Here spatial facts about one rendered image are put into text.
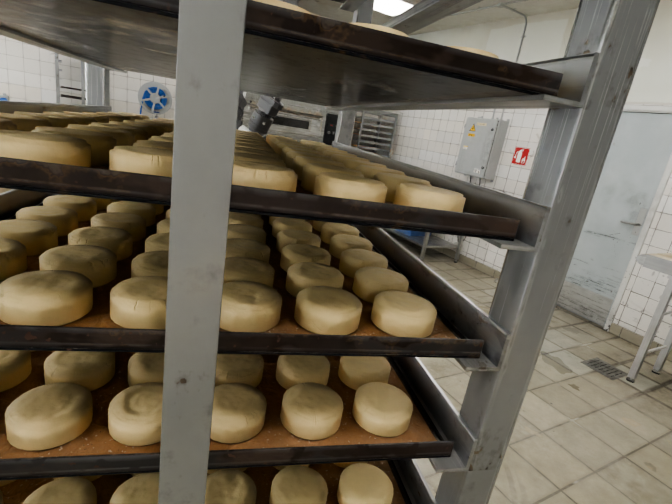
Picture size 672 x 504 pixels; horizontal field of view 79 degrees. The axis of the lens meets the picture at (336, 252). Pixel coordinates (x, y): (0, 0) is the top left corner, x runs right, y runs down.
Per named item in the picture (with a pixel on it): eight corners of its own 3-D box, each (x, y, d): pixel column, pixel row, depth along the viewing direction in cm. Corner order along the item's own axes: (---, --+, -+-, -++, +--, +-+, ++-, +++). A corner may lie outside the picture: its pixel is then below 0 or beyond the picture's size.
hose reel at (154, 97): (167, 168, 574) (171, 84, 543) (169, 170, 560) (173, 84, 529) (135, 165, 553) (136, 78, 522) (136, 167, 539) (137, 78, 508)
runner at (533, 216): (318, 153, 85) (320, 138, 84) (331, 155, 86) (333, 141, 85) (500, 248, 26) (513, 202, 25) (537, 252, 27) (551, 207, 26)
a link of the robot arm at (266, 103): (273, 101, 161) (260, 128, 165) (289, 108, 169) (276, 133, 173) (255, 86, 166) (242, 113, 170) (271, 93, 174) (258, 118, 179)
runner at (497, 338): (312, 196, 88) (314, 182, 87) (325, 197, 88) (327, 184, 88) (465, 370, 29) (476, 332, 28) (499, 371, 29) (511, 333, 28)
